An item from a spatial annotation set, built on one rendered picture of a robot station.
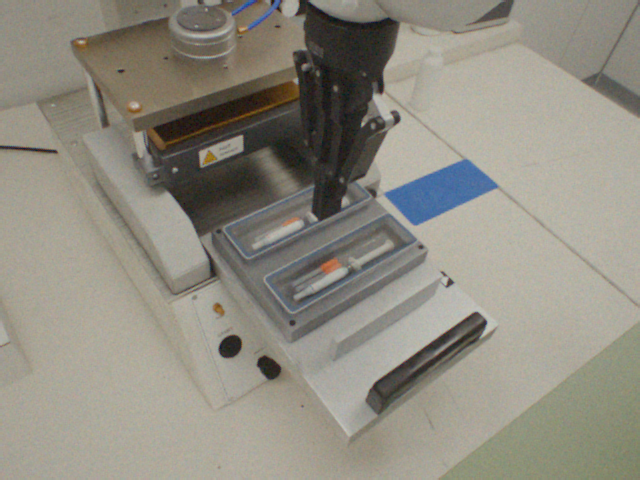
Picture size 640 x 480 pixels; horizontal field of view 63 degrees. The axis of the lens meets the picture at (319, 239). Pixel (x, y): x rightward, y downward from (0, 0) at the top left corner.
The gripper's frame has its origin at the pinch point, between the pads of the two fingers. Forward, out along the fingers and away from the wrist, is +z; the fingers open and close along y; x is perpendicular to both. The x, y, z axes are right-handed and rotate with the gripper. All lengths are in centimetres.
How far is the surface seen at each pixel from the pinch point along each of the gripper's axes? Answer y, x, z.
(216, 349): -1.7, -14.2, 23.4
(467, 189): -11, 47, 33
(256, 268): -0.3, -8.9, 8.0
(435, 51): -36, 57, 18
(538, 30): -76, 167, 60
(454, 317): 15.8, 7.4, 10.5
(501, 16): -49, 96, 25
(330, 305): 8.1, -4.7, 8.0
